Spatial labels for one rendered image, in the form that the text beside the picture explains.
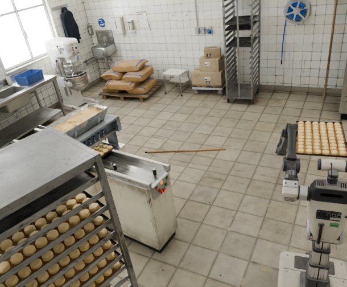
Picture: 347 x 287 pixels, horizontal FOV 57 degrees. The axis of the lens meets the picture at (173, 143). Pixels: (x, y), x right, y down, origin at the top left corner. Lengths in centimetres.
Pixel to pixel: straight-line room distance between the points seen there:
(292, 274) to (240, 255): 60
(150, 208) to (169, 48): 469
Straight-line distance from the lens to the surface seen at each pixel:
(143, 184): 278
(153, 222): 304
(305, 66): 635
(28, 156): 164
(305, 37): 621
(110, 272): 198
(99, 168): 151
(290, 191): 207
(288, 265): 294
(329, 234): 230
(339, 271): 300
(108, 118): 335
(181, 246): 341
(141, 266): 333
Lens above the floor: 255
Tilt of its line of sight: 31 degrees down
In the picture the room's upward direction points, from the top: 8 degrees counter-clockwise
